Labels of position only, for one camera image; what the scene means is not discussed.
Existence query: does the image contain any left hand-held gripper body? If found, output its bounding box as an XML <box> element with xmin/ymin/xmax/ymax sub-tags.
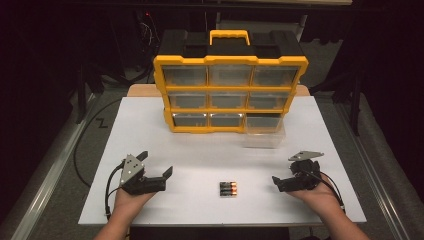
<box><xmin>119</xmin><ymin>153</ymin><xmax>168</xmax><ymax>196</ymax></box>

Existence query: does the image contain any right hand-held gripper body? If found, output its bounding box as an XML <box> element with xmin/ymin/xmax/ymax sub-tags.
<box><xmin>279</xmin><ymin>150</ymin><xmax>325</xmax><ymax>193</ymax></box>

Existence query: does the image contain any single clear plastic drawer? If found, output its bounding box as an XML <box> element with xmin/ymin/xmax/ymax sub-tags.
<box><xmin>242</xmin><ymin>114</ymin><xmax>287</xmax><ymax>150</ymax></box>

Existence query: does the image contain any yellow black organizer cabinet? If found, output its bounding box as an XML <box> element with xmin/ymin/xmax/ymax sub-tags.
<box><xmin>152</xmin><ymin>29</ymin><xmax>309</xmax><ymax>134</ymax></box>

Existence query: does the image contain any person's right hand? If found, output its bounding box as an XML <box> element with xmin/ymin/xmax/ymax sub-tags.
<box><xmin>288</xmin><ymin>181</ymin><xmax>342</xmax><ymax>216</ymax></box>

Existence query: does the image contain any person's left hand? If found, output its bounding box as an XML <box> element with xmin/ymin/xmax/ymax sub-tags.
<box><xmin>113</xmin><ymin>187</ymin><xmax>158</xmax><ymax>222</ymax></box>

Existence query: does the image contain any black metal stand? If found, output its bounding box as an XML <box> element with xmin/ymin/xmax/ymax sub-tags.
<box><xmin>74</xmin><ymin>63</ymin><xmax>89</xmax><ymax>125</ymax></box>

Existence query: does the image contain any set of clear cabinet bins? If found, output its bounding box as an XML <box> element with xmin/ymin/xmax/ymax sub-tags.
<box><xmin>162</xmin><ymin>65</ymin><xmax>300</xmax><ymax>128</ymax></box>

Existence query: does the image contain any left hand-held gripper cable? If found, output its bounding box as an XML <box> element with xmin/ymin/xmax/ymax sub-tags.
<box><xmin>104</xmin><ymin>162</ymin><xmax>126</xmax><ymax>221</ymax></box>

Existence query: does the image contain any hand-held gripper cable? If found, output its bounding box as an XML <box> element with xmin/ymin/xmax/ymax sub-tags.
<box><xmin>301</xmin><ymin>169</ymin><xmax>347</xmax><ymax>214</ymax></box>
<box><xmin>104</xmin><ymin>162</ymin><xmax>126</xmax><ymax>221</ymax></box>

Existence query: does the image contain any right hand-held gripper cable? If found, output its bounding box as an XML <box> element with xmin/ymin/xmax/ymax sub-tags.
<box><xmin>301</xmin><ymin>169</ymin><xmax>347</xmax><ymax>214</ymax></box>

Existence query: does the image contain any black floor cable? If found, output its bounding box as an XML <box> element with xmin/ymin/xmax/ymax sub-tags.
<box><xmin>73</xmin><ymin>98</ymin><xmax>123</xmax><ymax>188</ymax></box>

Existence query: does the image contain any metal floor rail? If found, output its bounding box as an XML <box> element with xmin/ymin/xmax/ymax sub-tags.
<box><xmin>9</xmin><ymin>93</ymin><xmax>101</xmax><ymax>240</ymax></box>
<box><xmin>333</xmin><ymin>99</ymin><xmax>406</xmax><ymax>240</ymax></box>

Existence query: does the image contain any bundle of thin wires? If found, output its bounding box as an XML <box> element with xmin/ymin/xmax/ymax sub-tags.
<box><xmin>138</xmin><ymin>11</ymin><xmax>161</xmax><ymax>73</ymax></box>

